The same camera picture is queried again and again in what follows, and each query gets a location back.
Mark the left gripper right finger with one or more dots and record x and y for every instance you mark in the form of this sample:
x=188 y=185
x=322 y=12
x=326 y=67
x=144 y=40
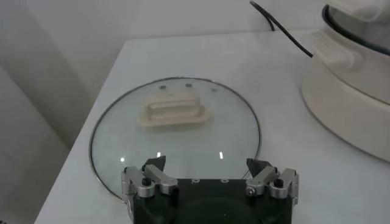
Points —
x=265 y=181

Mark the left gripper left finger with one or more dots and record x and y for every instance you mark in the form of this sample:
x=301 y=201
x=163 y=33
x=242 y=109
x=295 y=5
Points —
x=158 y=179

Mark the round glass pot lid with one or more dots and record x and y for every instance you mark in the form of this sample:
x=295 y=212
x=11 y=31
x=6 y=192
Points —
x=195 y=143

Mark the white electric cooker base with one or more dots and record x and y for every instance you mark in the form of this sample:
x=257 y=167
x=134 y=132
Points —
x=350 y=115

